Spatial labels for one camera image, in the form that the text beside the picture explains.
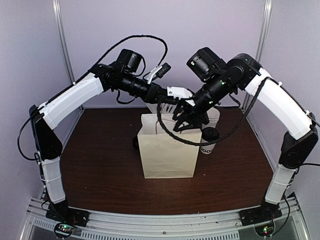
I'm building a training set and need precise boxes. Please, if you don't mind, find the stack of white paper cups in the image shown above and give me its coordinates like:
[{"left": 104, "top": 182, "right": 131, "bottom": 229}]
[{"left": 202, "top": 107, "right": 220, "bottom": 129}]

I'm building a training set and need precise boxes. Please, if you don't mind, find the single black cup lid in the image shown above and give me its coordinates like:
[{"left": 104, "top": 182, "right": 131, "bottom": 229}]
[{"left": 201, "top": 127, "right": 220, "bottom": 142}]

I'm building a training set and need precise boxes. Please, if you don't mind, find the brown paper bag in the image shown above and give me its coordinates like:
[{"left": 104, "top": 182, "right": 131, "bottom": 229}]
[{"left": 137, "top": 113, "right": 199, "bottom": 179}]

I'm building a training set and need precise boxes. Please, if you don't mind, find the stack of black cup lids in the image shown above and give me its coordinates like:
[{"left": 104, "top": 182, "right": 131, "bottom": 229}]
[{"left": 132, "top": 136, "right": 139, "bottom": 150}]

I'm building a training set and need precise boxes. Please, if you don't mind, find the single white paper cup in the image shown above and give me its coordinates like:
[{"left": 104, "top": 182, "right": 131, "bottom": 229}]
[{"left": 200, "top": 143, "right": 216, "bottom": 155}]

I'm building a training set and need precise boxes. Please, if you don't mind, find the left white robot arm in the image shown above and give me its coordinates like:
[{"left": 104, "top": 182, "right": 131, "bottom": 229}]
[{"left": 29, "top": 49, "right": 171, "bottom": 222}]

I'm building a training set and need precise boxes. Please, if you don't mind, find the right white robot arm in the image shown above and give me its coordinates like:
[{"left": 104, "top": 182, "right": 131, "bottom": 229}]
[{"left": 167, "top": 47, "right": 319, "bottom": 221}]

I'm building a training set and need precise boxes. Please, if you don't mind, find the bundle of wrapped white straws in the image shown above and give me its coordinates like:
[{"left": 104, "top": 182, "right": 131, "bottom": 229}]
[{"left": 146, "top": 103, "right": 177, "bottom": 116}]

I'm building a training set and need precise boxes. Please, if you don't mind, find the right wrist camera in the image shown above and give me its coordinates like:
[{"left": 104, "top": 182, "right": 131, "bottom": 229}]
[{"left": 165, "top": 86, "right": 196, "bottom": 107}]

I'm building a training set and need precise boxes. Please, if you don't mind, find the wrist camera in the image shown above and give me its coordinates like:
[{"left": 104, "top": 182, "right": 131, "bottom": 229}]
[
  {"left": 146, "top": 62, "right": 172, "bottom": 84},
  {"left": 165, "top": 86, "right": 196, "bottom": 107}
]

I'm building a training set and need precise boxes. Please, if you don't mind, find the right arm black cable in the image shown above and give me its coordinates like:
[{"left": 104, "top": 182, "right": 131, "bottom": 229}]
[{"left": 156, "top": 76, "right": 271, "bottom": 147}]

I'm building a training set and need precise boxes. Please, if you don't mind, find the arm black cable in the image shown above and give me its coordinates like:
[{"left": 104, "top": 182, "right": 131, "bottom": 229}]
[
  {"left": 16, "top": 34, "right": 169, "bottom": 161},
  {"left": 156, "top": 76, "right": 271, "bottom": 147}
]

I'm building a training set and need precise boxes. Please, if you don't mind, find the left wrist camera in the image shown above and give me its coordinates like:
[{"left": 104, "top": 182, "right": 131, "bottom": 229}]
[{"left": 146, "top": 62, "right": 172, "bottom": 84}]

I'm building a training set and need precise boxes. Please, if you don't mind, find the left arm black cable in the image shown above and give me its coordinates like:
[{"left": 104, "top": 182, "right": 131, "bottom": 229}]
[{"left": 16, "top": 34, "right": 169, "bottom": 161}]

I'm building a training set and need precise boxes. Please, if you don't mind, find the aluminium front rail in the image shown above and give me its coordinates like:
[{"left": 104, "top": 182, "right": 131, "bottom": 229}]
[{"left": 17, "top": 203, "right": 311, "bottom": 240}]

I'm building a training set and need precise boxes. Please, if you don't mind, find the right aluminium frame post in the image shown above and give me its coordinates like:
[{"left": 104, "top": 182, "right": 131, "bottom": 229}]
[{"left": 241, "top": 0, "right": 273, "bottom": 111}]

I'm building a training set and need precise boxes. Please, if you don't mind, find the aluminium frame post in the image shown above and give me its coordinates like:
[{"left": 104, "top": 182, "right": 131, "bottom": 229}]
[
  {"left": 52, "top": 0, "right": 75, "bottom": 83},
  {"left": 241, "top": 0, "right": 273, "bottom": 111}
]

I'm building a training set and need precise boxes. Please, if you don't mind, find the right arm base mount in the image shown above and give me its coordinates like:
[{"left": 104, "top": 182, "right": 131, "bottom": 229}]
[{"left": 239, "top": 206, "right": 282, "bottom": 238}]

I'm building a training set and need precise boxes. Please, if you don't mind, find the left aluminium frame post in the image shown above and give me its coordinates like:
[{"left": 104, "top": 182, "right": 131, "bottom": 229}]
[{"left": 52, "top": 0, "right": 75, "bottom": 83}]

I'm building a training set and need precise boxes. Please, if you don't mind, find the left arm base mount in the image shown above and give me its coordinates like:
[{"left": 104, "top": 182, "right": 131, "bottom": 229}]
[{"left": 45, "top": 208, "right": 90, "bottom": 239}]

